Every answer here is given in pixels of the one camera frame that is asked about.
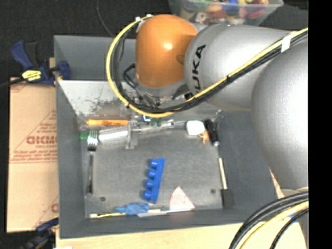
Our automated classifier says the silver cylinder with green cap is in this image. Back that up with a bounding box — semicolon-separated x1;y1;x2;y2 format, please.
79;127;131;146

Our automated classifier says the orange marker pen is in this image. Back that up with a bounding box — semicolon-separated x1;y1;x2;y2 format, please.
86;119;130;128

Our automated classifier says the silver metal fork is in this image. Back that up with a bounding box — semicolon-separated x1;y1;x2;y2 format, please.
85;129;100;195

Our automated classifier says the blue studded toy block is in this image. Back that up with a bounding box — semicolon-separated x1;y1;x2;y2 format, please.
142;157;166;205

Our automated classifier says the grey metal bin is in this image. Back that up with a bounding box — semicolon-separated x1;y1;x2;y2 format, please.
53;34;279;239

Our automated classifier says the blue crumpled cloth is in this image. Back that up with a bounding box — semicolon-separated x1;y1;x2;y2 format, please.
114;202;150;216

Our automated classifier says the pale thin strip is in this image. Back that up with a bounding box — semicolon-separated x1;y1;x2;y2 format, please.
89;208;172;219

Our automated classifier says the pale pink triangular piece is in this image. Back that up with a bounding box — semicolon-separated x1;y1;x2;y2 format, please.
169;186;196;211

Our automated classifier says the pale wooden stick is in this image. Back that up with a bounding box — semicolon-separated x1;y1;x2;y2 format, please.
218;157;228;190

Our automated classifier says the brown cardboard board, red print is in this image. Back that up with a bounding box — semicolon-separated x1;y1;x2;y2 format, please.
6;77;60;233

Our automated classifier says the black cylinder on white bracket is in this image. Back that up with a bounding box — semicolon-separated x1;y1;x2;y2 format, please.
186;118;220;147

